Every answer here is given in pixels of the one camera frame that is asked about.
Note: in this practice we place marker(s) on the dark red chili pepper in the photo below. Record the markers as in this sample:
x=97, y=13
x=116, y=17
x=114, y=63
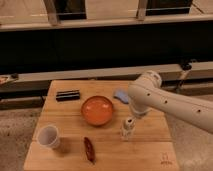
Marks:
x=89, y=150

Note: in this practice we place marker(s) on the blue sponge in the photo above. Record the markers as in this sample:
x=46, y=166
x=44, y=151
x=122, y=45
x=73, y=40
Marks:
x=122, y=96

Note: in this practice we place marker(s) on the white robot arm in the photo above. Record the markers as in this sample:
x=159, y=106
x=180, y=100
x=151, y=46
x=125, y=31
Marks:
x=146, y=92

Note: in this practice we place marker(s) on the white paper cup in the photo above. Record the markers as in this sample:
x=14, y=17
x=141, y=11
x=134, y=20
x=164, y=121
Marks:
x=48, y=136

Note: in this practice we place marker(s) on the grey metal rail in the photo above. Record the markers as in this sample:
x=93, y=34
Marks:
x=36, y=81

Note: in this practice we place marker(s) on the black rectangular box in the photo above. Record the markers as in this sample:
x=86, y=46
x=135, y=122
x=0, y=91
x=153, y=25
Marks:
x=68, y=95

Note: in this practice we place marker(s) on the orange bowl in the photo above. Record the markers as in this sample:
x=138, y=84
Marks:
x=97, y=110

